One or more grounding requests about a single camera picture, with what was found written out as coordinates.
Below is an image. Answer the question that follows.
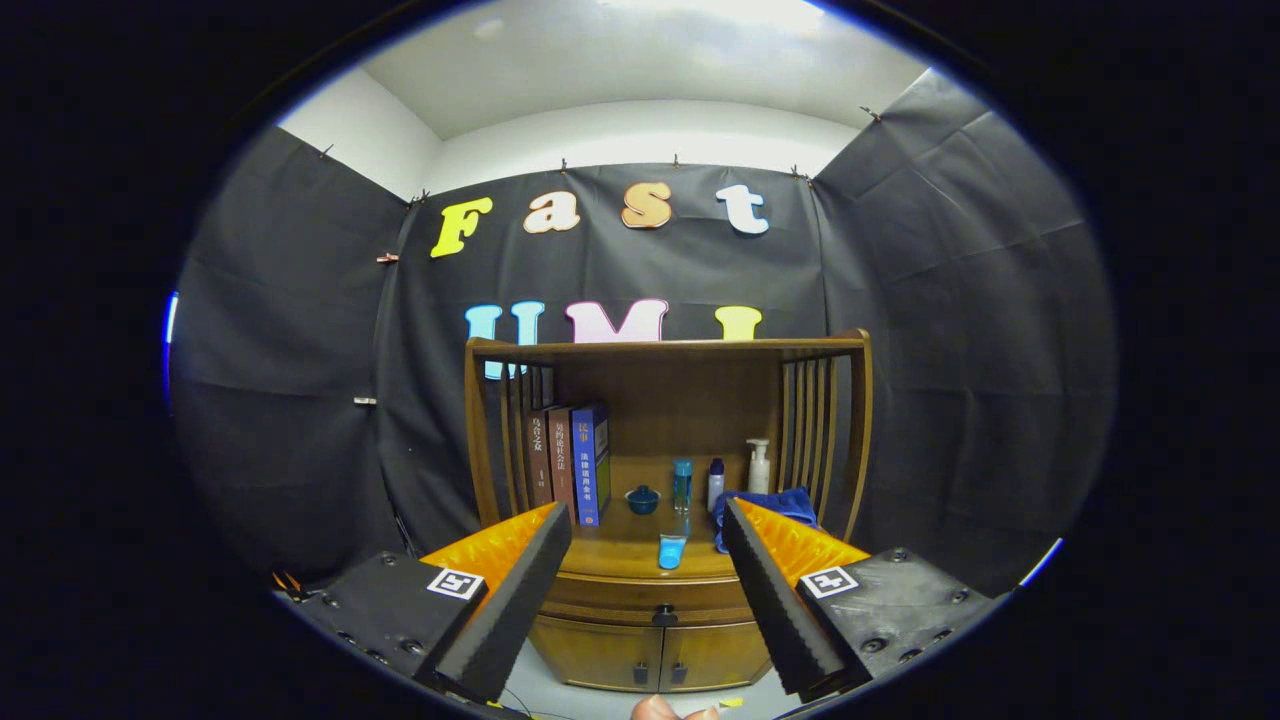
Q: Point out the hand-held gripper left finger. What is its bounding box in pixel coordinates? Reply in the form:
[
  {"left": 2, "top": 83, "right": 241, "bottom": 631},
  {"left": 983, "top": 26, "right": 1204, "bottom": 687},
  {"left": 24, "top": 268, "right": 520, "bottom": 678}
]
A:
[{"left": 295, "top": 500, "right": 573, "bottom": 704}]

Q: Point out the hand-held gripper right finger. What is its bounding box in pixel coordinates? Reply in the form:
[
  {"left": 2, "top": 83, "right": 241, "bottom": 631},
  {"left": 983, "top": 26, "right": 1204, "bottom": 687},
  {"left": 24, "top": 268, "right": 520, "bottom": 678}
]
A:
[{"left": 722, "top": 497, "right": 1001, "bottom": 701}]

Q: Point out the wooden drawer with black knob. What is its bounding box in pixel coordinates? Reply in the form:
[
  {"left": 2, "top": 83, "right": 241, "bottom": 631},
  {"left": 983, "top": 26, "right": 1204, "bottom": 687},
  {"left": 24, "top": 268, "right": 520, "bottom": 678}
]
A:
[{"left": 545, "top": 575, "right": 766, "bottom": 629}]

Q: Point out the wooden cabinet door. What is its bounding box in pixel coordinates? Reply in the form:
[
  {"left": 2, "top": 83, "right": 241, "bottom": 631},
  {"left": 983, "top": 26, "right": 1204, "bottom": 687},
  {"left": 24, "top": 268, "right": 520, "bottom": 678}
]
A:
[
  {"left": 528, "top": 615, "right": 663, "bottom": 693},
  {"left": 660, "top": 622, "right": 773, "bottom": 693}
]

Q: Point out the wooden countertop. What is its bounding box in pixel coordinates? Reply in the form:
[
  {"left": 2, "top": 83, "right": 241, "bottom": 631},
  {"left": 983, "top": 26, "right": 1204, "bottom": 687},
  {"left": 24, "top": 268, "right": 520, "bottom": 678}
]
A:
[{"left": 500, "top": 505, "right": 831, "bottom": 581}]

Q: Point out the wooden cabinet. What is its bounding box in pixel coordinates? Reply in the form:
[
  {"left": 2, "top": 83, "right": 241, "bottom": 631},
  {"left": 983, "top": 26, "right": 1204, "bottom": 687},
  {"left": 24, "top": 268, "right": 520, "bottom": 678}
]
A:
[{"left": 463, "top": 330, "right": 874, "bottom": 694}]

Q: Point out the folded blue towel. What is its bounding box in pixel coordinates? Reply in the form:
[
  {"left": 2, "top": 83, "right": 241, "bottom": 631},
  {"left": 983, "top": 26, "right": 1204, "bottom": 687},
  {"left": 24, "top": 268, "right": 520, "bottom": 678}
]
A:
[{"left": 712, "top": 487, "right": 819, "bottom": 554}]

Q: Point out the dark brown book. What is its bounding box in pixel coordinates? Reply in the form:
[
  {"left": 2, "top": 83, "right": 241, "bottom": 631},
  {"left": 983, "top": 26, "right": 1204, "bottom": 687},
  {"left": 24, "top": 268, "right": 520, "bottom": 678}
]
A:
[{"left": 527, "top": 408, "right": 554, "bottom": 508}]

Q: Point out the reddish brown book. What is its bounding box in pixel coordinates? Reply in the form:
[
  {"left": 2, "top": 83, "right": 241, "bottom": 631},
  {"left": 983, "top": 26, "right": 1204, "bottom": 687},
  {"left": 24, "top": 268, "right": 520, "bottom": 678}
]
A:
[{"left": 548, "top": 405, "right": 578, "bottom": 523}]

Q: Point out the thick blue book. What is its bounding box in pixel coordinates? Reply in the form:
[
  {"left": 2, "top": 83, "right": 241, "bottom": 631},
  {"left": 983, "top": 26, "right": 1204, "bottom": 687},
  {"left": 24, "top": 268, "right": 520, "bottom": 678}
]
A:
[{"left": 571, "top": 402, "right": 612, "bottom": 528}]

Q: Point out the black backdrop cloth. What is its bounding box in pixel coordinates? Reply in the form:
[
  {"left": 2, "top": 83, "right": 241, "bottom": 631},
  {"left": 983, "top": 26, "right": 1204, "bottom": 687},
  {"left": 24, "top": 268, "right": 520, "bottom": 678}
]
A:
[{"left": 170, "top": 68, "right": 1116, "bottom": 601}]

